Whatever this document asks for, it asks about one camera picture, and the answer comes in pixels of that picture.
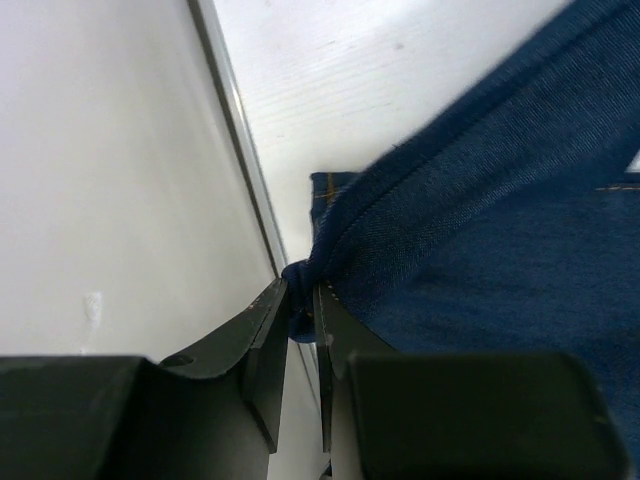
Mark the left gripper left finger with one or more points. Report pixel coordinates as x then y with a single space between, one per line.
209 411

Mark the dark blue denim trousers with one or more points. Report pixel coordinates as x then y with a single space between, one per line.
509 222

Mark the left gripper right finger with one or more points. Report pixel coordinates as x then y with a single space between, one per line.
389 415

